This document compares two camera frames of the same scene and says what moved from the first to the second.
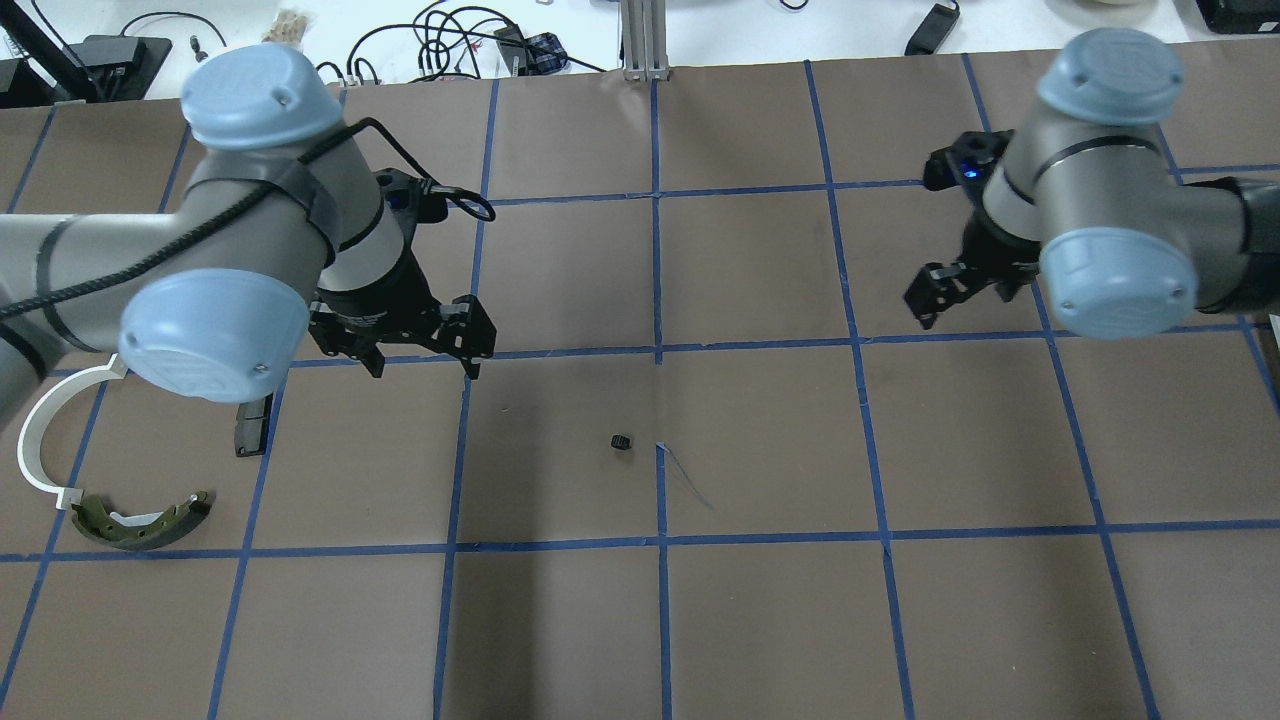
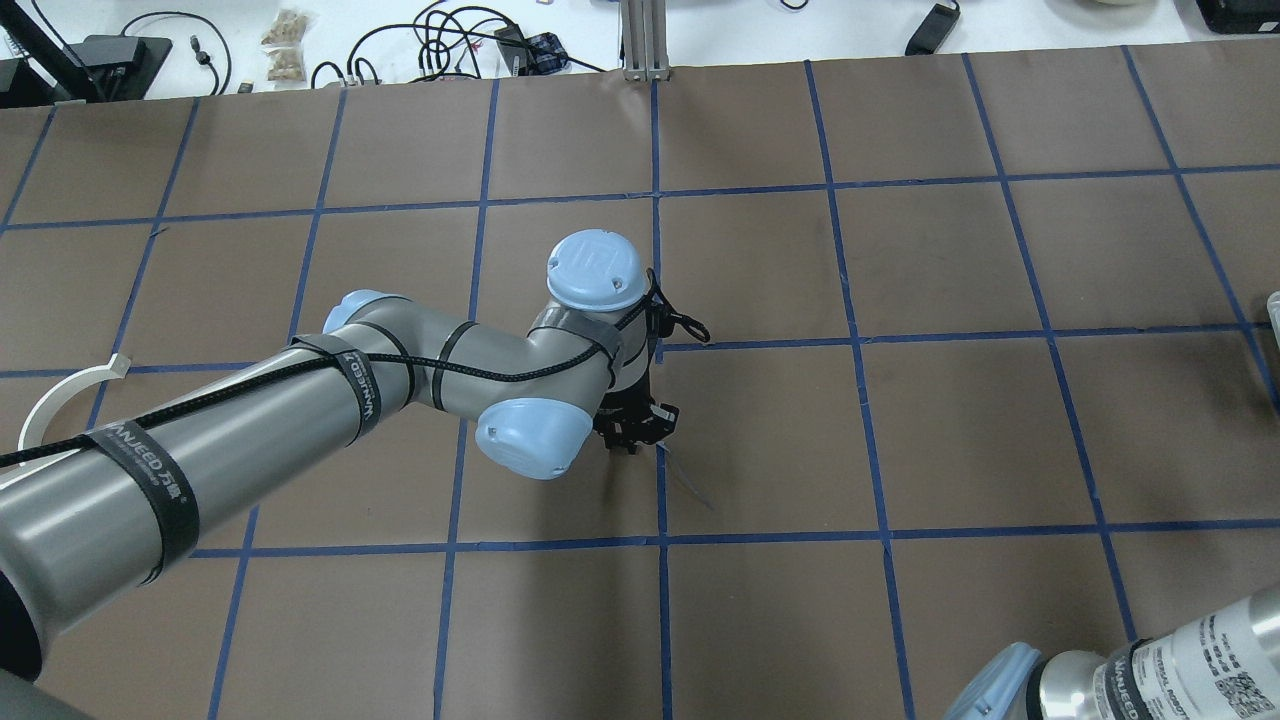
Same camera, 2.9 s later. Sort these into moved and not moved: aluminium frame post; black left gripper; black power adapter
Moved: black left gripper
Not moved: black power adapter; aluminium frame post
